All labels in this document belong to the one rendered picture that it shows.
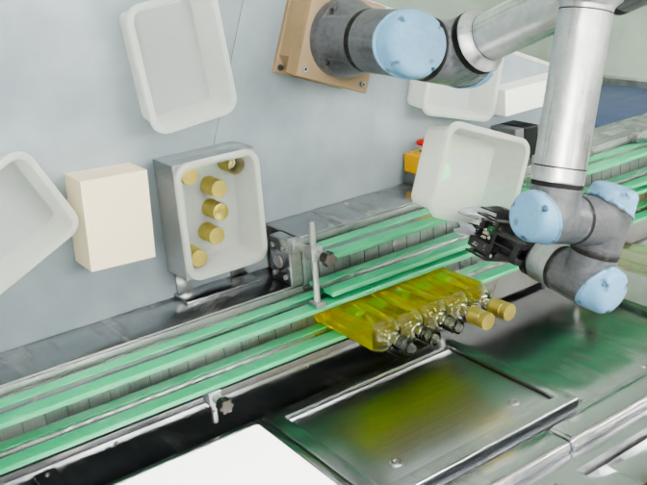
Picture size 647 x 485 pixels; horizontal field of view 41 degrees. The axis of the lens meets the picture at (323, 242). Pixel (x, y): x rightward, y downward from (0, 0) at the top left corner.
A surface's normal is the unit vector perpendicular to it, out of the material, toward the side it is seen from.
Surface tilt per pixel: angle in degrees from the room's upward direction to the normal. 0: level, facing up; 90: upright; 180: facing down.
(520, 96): 0
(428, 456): 90
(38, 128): 0
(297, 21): 90
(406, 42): 9
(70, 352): 90
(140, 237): 0
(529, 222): 92
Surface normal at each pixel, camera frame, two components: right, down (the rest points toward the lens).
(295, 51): -0.78, -0.08
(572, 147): 0.04, 0.15
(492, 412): -0.07, -0.94
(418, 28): 0.46, 0.24
